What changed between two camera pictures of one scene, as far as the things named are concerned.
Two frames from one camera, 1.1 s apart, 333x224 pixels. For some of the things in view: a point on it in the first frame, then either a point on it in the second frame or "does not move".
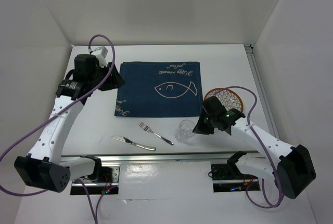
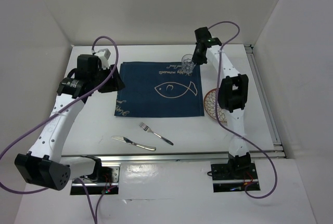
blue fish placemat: x=164 y=89 does not move
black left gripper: x=115 y=80 does not move
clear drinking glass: x=185 y=131 -> x=188 y=64
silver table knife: x=127 y=140 does not move
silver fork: x=148 y=129 does not move
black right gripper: x=200 y=128 -> x=199 y=61
